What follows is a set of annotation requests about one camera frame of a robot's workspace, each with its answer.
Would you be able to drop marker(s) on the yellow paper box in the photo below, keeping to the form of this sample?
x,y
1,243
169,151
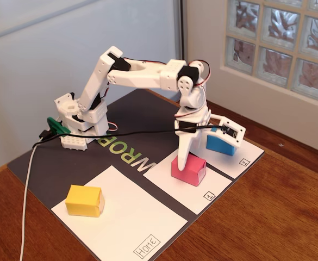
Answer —
x,y
82,199

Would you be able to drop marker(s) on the blue paper box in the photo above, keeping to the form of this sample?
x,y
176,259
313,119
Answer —
x,y
215,144

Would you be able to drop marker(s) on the white paper marked 2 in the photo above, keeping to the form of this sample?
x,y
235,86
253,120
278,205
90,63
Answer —
x,y
229,166

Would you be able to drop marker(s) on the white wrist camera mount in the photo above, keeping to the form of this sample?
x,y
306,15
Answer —
x,y
234,133

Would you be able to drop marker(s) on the dark mat with WRO print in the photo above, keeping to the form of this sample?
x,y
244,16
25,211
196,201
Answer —
x,y
148,114

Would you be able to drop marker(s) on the white paper marked HOME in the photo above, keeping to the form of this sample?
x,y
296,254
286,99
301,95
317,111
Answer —
x,y
131,212

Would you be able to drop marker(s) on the frosted white door panel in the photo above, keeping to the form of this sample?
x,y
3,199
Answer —
x,y
39,40

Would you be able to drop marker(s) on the grey metal door frame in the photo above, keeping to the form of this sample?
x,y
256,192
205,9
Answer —
x,y
179,27

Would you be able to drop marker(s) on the white paper marked 1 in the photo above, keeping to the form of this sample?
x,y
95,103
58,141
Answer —
x,y
191,195

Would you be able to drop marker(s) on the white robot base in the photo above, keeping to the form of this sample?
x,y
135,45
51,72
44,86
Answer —
x,y
71,141

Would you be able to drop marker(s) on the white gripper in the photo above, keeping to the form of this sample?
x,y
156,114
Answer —
x,y
185,141

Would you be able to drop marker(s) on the red paper box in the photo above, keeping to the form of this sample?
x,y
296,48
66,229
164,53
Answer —
x,y
194,171

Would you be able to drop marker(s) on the glass block window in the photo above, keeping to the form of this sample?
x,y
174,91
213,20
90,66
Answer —
x,y
278,40

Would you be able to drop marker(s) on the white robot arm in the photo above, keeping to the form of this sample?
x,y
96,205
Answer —
x,y
137,76

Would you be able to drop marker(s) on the green clamp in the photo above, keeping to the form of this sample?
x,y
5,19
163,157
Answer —
x,y
56,126

